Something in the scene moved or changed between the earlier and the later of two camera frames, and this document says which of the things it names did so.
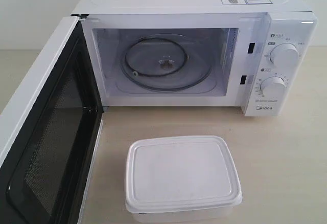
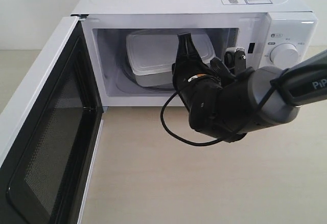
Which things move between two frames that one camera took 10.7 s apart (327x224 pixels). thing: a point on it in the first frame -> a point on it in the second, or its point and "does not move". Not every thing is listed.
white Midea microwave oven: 250,43 does not move
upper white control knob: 284,57 does not move
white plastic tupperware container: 190,179 -> 151,54
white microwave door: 49,173 does not move
